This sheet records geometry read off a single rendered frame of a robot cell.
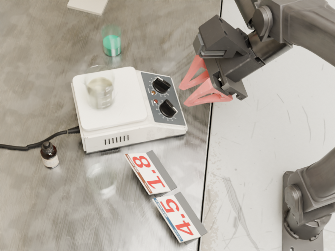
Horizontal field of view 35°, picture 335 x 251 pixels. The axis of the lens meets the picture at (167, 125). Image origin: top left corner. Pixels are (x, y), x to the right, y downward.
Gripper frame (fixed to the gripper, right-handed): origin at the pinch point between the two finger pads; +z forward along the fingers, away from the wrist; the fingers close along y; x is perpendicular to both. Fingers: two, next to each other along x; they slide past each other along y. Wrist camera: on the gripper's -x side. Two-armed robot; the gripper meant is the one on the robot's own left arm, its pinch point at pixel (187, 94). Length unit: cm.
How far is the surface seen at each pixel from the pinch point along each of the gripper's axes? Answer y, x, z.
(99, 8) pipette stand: -34.3, 2.9, 15.6
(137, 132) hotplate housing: 1.2, 0.0, 11.9
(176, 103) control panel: -4.5, 7.3, 6.5
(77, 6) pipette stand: -35.9, -0.3, 19.2
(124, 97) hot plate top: -4.4, -3.4, 10.5
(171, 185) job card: 10.7, 6.4, 11.9
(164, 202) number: 14.7, 3.1, 12.1
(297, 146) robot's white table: 7.9, 23.8, -7.4
